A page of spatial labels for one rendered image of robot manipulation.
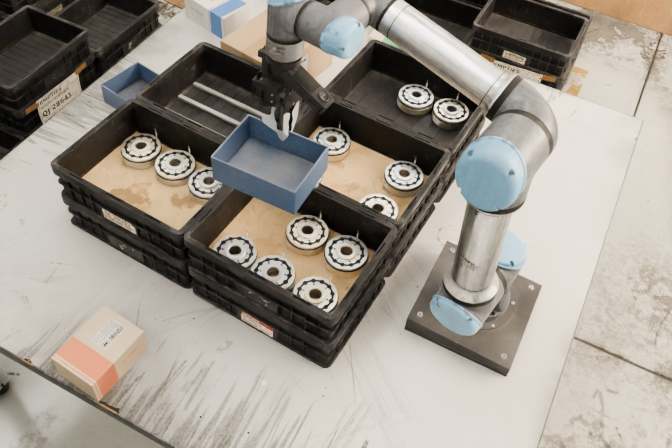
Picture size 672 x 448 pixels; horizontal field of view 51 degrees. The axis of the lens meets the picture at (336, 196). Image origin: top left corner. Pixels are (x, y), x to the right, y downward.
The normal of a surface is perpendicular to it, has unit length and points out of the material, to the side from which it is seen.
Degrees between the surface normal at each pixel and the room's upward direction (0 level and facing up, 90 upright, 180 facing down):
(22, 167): 0
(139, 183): 0
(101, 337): 0
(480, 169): 84
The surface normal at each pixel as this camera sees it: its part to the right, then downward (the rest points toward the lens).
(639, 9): -0.41, 0.42
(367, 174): 0.07, -0.66
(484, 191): -0.59, 0.50
